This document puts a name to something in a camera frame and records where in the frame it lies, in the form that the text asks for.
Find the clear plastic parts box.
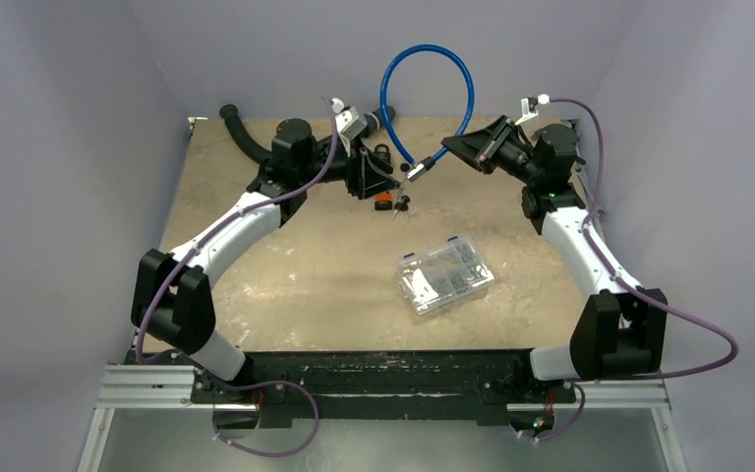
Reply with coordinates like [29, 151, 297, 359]
[395, 235, 495, 316]

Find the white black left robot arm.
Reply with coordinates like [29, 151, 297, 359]
[132, 110, 398, 402]

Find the black corrugated hose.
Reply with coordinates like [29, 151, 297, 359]
[218, 103, 397, 165]

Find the blue hose with fitting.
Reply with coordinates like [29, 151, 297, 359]
[378, 43, 476, 184]

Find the black aluminium base frame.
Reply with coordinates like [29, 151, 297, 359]
[97, 349, 668, 429]

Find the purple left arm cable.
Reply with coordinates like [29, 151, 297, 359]
[134, 97, 343, 458]

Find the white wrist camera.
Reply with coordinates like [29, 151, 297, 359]
[330, 97, 368, 156]
[514, 93, 551, 126]

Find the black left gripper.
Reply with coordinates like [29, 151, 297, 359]
[298, 135, 399, 199]

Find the black padlock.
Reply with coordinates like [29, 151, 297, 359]
[374, 144, 392, 168]

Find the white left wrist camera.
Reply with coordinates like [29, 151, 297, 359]
[330, 97, 368, 156]

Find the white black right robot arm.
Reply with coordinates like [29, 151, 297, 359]
[441, 116, 667, 400]

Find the orange padlock with keys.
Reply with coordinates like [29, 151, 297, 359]
[373, 192, 411, 219]

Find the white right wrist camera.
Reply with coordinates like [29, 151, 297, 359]
[514, 93, 551, 126]

